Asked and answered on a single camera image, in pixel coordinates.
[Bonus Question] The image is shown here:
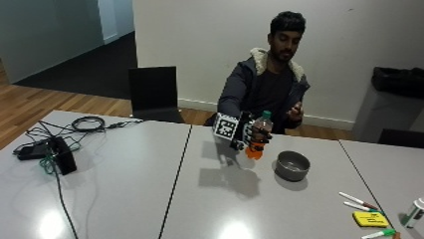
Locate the the person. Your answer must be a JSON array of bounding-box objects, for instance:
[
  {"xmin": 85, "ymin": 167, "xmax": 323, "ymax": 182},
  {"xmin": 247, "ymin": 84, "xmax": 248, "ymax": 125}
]
[{"xmin": 204, "ymin": 10, "xmax": 311, "ymax": 135}]

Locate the black electronic box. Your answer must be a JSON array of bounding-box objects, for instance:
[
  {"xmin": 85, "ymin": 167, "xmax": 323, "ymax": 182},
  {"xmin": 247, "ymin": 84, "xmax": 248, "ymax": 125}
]
[{"xmin": 49, "ymin": 135, "xmax": 78, "ymax": 176}]

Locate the white marker cube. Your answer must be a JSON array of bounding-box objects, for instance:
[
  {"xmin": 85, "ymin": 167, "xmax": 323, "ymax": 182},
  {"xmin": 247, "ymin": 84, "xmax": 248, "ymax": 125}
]
[{"xmin": 211, "ymin": 113, "xmax": 240, "ymax": 140}]

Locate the black flat device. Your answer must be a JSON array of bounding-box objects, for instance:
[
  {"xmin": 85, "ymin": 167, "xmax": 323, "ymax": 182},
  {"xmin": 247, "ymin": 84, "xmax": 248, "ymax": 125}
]
[{"xmin": 16, "ymin": 142, "xmax": 50, "ymax": 161}]

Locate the yellow sponge eraser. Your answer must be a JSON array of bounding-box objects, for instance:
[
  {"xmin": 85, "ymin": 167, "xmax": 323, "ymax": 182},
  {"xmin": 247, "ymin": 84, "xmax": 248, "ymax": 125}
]
[{"xmin": 351, "ymin": 211, "xmax": 391, "ymax": 229}]

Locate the black chair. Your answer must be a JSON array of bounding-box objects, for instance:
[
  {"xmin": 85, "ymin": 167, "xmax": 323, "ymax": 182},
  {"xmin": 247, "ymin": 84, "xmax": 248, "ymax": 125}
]
[{"xmin": 127, "ymin": 66, "xmax": 186, "ymax": 124}]

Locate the grey metal bowl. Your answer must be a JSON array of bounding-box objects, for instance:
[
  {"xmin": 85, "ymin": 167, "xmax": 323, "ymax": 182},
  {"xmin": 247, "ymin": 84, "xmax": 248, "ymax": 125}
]
[{"xmin": 274, "ymin": 150, "xmax": 311, "ymax": 182}]

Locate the black bag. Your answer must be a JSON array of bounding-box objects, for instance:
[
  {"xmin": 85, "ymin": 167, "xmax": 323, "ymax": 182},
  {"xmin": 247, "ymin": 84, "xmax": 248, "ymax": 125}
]
[{"xmin": 371, "ymin": 66, "xmax": 424, "ymax": 99}]

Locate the red capped white marker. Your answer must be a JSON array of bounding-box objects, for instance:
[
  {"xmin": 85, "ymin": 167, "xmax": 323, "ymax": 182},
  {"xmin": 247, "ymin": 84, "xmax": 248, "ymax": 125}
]
[{"xmin": 337, "ymin": 191, "xmax": 380, "ymax": 210}]

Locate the green capped white marker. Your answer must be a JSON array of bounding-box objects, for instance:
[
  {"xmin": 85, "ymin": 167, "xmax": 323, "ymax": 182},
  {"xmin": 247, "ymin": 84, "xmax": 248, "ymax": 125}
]
[{"xmin": 341, "ymin": 200, "xmax": 384, "ymax": 214}]

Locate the large green capped marker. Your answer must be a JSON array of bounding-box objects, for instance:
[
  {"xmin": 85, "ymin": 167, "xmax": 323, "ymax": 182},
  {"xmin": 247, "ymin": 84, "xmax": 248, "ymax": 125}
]
[{"xmin": 360, "ymin": 228, "xmax": 397, "ymax": 239}]

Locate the orange drink bottle green cap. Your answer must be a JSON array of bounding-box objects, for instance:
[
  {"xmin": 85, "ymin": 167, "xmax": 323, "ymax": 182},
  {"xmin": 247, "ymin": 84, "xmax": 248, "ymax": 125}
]
[{"xmin": 244, "ymin": 110, "xmax": 274, "ymax": 161}]

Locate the dark chair back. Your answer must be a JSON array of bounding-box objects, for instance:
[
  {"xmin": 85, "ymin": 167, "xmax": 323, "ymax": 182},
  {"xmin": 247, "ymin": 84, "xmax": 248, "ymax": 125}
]
[{"xmin": 377, "ymin": 128, "xmax": 424, "ymax": 149}]

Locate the black coiled cable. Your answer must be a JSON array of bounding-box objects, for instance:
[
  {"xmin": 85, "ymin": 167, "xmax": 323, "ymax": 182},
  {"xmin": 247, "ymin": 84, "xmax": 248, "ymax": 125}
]
[{"xmin": 70, "ymin": 116, "xmax": 145, "ymax": 133}]

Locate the white spray bottle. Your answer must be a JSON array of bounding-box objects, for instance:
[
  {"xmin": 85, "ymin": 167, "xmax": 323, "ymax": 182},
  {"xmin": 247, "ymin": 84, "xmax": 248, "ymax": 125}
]
[{"xmin": 403, "ymin": 197, "xmax": 424, "ymax": 229}]

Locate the green cable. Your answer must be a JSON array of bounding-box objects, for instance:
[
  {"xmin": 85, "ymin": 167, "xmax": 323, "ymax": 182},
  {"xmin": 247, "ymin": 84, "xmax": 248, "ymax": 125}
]
[{"xmin": 38, "ymin": 150, "xmax": 58, "ymax": 175}]

